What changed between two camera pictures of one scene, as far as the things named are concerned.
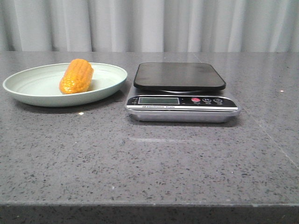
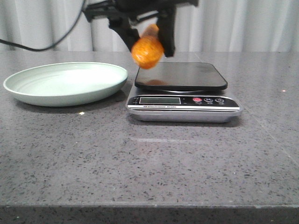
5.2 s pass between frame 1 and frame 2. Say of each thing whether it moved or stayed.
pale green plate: stayed
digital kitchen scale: stayed
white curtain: stayed
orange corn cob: moved
